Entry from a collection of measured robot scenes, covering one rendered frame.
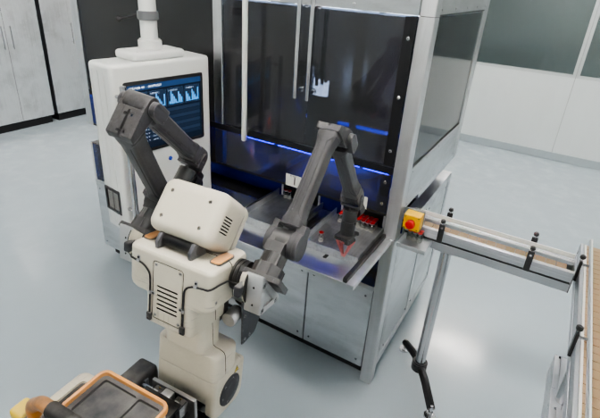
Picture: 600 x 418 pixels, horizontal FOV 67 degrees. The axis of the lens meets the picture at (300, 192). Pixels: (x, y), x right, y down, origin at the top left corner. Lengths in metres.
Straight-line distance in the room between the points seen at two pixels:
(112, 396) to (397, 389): 1.63
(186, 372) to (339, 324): 1.11
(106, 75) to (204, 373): 1.17
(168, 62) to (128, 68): 0.19
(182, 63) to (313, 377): 1.70
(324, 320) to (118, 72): 1.54
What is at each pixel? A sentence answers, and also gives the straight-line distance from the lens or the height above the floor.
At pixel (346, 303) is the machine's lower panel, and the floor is 0.45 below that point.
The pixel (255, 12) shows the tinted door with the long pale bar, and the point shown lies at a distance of 2.11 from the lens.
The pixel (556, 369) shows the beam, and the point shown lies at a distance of 2.19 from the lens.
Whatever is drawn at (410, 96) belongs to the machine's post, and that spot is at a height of 1.52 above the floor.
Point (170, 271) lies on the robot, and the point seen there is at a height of 1.20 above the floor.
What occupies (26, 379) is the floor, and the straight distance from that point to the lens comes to 2.80.
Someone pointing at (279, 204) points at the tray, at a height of 0.88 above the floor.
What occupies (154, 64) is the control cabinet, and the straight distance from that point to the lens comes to 2.03.
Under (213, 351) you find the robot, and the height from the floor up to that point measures 0.90.
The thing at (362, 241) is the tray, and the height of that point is 0.88.
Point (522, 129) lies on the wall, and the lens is 6.51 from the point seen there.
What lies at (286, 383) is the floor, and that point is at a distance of 2.54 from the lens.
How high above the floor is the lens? 1.90
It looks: 26 degrees down
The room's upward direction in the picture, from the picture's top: 4 degrees clockwise
